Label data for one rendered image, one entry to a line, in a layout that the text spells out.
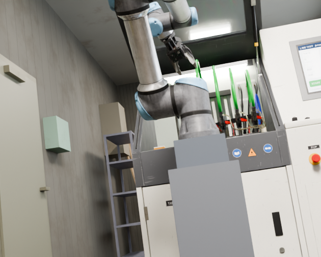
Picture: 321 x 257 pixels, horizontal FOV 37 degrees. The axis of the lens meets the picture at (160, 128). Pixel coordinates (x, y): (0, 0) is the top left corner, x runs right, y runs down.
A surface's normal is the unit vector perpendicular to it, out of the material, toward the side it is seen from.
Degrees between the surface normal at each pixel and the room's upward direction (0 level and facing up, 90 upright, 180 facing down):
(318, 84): 76
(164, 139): 90
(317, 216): 90
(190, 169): 90
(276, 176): 90
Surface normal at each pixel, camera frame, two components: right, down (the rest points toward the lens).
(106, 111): -0.11, -0.16
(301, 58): -0.19, -0.38
